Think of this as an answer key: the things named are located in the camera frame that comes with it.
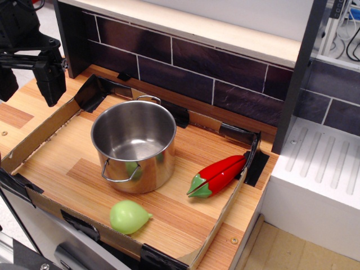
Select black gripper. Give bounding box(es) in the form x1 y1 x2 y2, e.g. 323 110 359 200
0 1 68 107

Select stainless steel pot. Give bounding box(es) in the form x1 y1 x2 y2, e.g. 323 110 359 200
91 96 177 194

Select cardboard fence with black tape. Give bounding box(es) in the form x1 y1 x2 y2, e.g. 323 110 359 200
1 69 276 269

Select green toy pear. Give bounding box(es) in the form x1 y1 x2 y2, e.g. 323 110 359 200
110 200 152 235

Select red toy chili pepper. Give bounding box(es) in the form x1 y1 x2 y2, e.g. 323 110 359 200
187 155 247 199

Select white sink drainboard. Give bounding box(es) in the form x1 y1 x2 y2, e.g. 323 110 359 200
261 118 359 260

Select wooden shelf with dark frame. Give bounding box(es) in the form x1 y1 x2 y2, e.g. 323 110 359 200
54 1 326 153

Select black cables in background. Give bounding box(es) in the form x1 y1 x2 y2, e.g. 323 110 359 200
331 5 360 61

